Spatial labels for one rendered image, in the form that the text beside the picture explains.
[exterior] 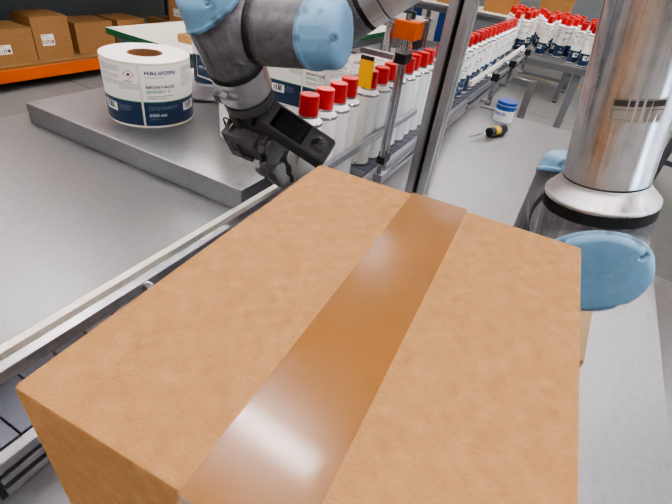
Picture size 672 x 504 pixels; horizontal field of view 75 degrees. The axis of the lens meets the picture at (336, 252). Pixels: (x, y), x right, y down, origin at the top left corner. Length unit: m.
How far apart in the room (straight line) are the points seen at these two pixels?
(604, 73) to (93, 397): 0.48
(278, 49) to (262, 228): 0.26
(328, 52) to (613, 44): 0.27
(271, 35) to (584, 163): 0.36
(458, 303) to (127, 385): 0.19
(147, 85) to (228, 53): 0.58
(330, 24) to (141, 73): 0.68
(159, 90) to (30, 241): 0.46
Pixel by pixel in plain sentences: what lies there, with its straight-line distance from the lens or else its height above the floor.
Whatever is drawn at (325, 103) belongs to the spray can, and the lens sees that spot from 0.80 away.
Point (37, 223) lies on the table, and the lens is 0.93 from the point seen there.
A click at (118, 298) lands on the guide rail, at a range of 0.52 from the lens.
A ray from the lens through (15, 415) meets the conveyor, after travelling 0.56.
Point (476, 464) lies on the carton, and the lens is 0.22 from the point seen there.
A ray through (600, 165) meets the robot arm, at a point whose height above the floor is 1.14.
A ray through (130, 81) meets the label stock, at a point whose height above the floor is 0.98.
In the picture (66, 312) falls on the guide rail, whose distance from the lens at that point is 0.59.
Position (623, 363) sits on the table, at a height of 0.83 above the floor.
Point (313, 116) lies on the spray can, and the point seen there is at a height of 1.05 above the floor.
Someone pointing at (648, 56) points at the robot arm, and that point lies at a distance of 0.50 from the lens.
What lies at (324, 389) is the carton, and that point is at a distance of 0.22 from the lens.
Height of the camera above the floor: 1.30
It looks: 35 degrees down
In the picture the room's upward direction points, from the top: 8 degrees clockwise
